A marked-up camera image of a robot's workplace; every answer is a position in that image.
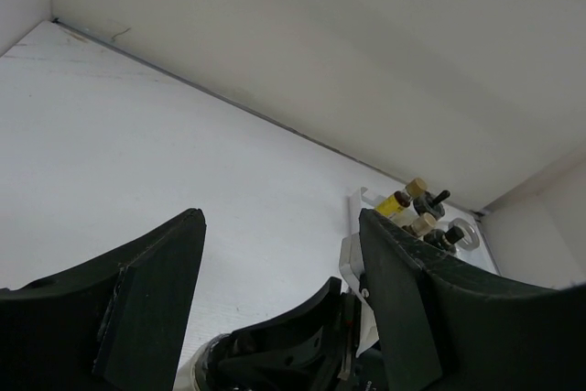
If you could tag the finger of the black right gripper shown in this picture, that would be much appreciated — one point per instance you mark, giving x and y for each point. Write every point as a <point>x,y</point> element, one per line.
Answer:
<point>301,349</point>

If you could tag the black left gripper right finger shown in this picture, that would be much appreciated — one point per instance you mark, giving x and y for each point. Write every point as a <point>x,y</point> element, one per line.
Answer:
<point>445,324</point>

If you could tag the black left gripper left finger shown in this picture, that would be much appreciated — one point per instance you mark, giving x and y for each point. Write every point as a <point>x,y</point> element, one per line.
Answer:
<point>115,322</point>

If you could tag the black flip-lid shaker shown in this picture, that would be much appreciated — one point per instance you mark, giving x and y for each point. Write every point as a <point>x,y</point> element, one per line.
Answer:
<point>445,240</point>
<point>431,203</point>
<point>206,369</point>

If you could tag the clear glass jar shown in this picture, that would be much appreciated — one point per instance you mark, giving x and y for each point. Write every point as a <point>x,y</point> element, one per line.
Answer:
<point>464,235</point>

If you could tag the yellow label bottle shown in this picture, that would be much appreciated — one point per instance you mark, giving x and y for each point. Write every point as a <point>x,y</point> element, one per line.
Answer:
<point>401,199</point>
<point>421,226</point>

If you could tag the white divided organizer tray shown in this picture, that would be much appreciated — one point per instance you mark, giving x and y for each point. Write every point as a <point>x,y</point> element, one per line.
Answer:
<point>364,198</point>

